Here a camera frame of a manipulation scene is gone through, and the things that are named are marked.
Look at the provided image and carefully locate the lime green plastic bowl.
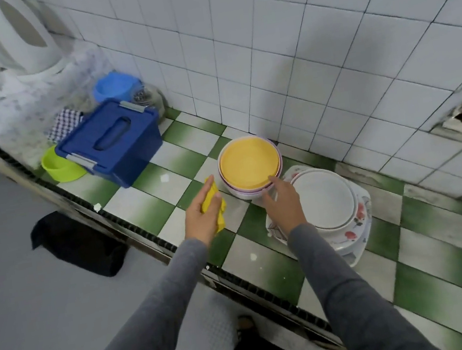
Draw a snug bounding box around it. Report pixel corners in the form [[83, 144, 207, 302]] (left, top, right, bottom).
[[38, 141, 90, 187]]

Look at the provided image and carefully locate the person's black shoe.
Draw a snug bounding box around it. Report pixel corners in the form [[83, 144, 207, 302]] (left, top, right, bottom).
[[214, 311, 284, 350]]

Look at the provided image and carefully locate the blue plastic box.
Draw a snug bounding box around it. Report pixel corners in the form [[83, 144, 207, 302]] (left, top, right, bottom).
[[49, 93, 170, 198]]

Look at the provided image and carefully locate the blue white checked cloth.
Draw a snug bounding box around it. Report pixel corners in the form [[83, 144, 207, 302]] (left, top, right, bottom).
[[42, 105, 88, 146]]

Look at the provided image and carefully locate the blue plastic bowl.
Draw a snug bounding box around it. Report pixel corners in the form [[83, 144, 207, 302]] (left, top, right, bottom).
[[91, 67, 146, 107]]

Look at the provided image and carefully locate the person's left hand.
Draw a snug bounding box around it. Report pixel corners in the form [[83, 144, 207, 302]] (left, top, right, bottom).
[[177, 174, 230, 249]]

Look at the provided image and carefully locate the clear plastic bag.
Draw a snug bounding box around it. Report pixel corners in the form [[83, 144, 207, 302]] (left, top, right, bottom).
[[0, 36, 126, 178]]

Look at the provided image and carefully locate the white electric kettle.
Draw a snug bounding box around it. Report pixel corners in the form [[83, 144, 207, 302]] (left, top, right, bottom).
[[0, 0, 70, 83]]

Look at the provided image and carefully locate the glass jar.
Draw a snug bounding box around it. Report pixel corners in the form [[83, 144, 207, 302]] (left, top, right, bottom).
[[130, 81, 168, 124]]

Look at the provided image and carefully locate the small white ceramic bowl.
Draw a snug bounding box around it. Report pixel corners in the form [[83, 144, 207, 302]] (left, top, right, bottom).
[[287, 163, 362, 238]]

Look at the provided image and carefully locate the person's right forearm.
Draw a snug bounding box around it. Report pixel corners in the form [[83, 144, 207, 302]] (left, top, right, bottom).
[[286, 206, 445, 350]]

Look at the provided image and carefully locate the person's right hand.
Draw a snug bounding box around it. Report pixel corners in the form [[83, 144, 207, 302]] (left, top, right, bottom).
[[258, 173, 309, 239]]

